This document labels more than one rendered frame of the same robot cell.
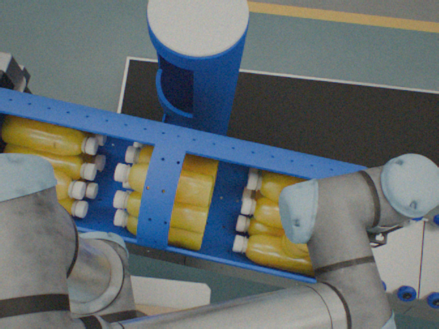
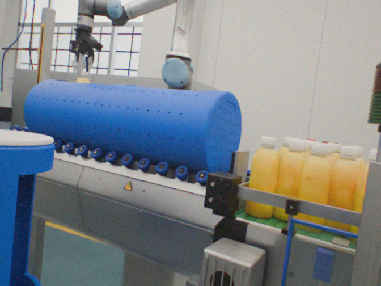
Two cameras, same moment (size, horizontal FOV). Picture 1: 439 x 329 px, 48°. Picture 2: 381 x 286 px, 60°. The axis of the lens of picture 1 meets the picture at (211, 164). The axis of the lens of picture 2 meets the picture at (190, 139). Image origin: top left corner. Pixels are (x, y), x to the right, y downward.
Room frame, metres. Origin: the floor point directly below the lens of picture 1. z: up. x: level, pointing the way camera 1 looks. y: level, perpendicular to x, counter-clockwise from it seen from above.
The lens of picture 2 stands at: (1.32, 0.89, 1.13)
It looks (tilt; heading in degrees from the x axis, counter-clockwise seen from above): 4 degrees down; 206
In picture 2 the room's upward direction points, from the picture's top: 7 degrees clockwise
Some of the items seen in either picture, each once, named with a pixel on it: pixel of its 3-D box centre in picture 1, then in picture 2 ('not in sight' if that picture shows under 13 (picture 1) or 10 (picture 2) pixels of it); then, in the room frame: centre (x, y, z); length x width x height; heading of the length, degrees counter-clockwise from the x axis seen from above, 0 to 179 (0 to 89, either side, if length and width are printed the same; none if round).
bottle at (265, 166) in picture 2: not in sight; (263, 179); (0.45, 0.70, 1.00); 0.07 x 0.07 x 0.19
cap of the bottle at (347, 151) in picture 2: not in sight; (348, 151); (0.43, 0.89, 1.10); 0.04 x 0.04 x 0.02
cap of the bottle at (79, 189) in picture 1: (79, 190); not in sight; (0.24, 0.29, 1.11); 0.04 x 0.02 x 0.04; 176
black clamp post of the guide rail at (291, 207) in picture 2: not in sight; (291, 216); (0.55, 0.79, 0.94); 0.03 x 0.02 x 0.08; 86
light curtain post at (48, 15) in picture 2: not in sight; (36, 144); (-0.12, -0.87, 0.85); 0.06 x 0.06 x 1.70; 86
